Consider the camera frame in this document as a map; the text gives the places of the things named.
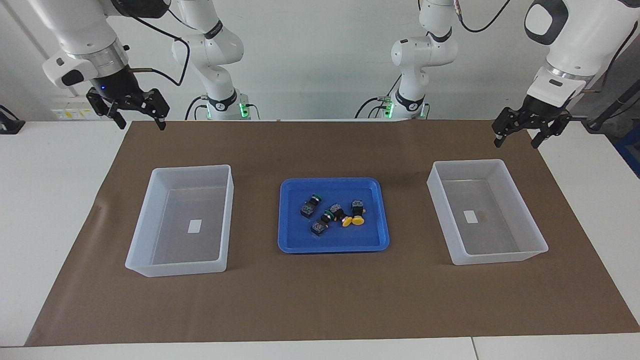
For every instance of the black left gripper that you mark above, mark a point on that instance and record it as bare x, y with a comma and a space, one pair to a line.
542, 110

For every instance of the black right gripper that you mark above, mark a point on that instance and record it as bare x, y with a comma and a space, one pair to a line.
120, 87

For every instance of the yellow push button switch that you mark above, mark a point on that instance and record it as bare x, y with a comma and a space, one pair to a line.
339, 212
357, 210

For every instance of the green push button switch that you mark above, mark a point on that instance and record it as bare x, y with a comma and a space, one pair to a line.
309, 207
319, 227

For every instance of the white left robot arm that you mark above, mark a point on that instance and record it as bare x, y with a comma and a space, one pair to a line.
585, 35

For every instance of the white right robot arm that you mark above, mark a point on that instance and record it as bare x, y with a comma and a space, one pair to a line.
80, 30

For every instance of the black stand pole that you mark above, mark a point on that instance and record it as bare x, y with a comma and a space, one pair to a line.
607, 112

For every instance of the white paper label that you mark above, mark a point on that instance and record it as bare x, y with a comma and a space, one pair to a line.
195, 226
470, 216

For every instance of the translucent white plastic box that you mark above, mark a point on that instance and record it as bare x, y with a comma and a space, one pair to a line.
170, 245
500, 235

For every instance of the blue crate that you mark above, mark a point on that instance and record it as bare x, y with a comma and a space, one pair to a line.
631, 155

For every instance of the black clamp device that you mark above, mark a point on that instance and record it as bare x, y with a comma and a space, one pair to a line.
10, 126

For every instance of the blue plastic tray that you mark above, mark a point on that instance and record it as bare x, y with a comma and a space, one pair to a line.
300, 240

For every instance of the brown paper table mat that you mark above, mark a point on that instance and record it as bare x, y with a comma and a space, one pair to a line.
320, 300

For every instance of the white wall socket strip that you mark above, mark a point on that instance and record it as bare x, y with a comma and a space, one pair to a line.
70, 112

